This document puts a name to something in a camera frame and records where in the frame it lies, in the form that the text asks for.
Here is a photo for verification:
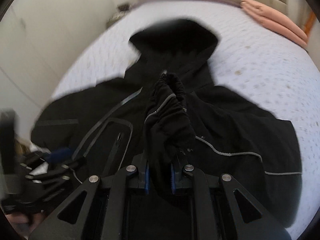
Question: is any grey nightstand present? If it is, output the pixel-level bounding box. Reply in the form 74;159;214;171
106;3;132;29

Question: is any person left hand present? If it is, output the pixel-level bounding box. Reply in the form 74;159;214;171
6;213;46;237

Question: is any bed with floral sheet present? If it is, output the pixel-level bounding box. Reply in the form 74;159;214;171
52;1;319;239

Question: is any folded pink blanket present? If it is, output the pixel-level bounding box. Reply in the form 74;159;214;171
240;0;308;49

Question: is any black camera box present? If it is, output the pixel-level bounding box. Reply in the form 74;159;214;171
0;109;16;176

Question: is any black hooded jacket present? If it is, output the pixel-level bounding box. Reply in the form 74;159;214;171
31;19;302;239

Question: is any white wardrobe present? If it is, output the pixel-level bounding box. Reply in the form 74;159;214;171
1;0;137;139

